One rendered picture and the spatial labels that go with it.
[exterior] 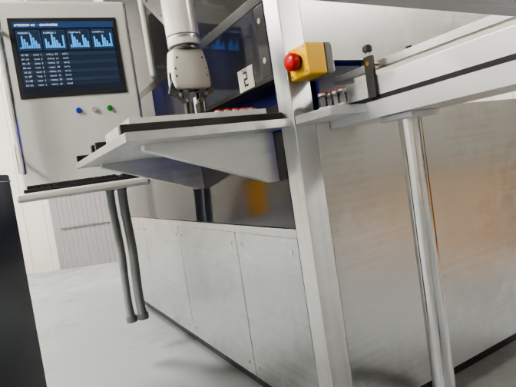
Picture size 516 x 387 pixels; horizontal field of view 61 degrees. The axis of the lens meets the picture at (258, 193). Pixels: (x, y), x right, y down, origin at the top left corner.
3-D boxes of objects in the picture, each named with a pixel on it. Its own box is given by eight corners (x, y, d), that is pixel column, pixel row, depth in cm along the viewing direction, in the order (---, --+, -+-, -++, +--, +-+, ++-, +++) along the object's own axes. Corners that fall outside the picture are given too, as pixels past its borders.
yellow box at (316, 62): (315, 81, 106) (311, 51, 106) (334, 73, 100) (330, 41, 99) (289, 81, 102) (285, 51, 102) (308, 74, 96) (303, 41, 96)
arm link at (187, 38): (193, 43, 117) (196, 54, 117) (162, 43, 112) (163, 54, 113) (206, 32, 110) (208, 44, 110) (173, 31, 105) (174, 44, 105)
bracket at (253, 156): (273, 181, 117) (266, 133, 116) (279, 180, 114) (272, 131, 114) (150, 202, 100) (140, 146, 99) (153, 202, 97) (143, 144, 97)
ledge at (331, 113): (340, 120, 111) (339, 113, 111) (378, 110, 100) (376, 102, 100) (296, 124, 104) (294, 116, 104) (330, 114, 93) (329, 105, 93)
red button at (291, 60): (296, 73, 101) (294, 55, 101) (307, 68, 98) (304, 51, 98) (283, 73, 99) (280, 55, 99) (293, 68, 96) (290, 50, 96)
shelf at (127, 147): (206, 153, 171) (206, 148, 171) (316, 124, 110) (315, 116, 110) (76, 169, 147) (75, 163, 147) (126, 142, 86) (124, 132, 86)
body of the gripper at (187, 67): (197, 51, 117) (203, 93, 117) (160, 51, 112) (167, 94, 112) (208, 41, 110) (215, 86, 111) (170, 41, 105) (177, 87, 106)
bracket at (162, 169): (201, 188, 160) (196, 153, 159) (204, 188, 158) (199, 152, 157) (106, 203, 143) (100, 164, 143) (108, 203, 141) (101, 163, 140)
